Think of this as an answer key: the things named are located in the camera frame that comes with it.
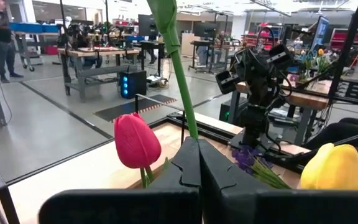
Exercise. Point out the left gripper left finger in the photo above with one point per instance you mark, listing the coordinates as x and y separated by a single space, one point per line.
166 202

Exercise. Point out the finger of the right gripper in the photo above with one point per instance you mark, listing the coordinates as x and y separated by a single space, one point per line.
228 82
280 57

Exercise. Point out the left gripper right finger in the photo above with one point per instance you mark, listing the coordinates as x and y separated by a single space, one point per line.
244 205

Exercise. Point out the purple artificial flower bunch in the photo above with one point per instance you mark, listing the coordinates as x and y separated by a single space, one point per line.
247 157

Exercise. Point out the yellow artificial tulip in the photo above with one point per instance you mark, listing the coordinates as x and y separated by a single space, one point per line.
334 168

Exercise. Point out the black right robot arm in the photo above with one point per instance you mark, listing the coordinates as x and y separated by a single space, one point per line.
253 124

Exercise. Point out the thin lit background monitor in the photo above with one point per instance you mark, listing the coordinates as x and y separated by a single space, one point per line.
319 32

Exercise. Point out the black computer tower blue lights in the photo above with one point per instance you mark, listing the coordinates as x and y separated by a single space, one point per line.
132 82

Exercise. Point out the dark background monitor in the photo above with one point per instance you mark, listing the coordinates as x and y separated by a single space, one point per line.
148 25

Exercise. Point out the black hazard-striped floor mat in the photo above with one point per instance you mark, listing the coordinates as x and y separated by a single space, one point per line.
129 107

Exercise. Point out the wooden workbench grey legs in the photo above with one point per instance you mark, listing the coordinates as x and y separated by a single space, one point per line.
98 53

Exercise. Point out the blue storage bin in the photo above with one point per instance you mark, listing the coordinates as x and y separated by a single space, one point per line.
26 27

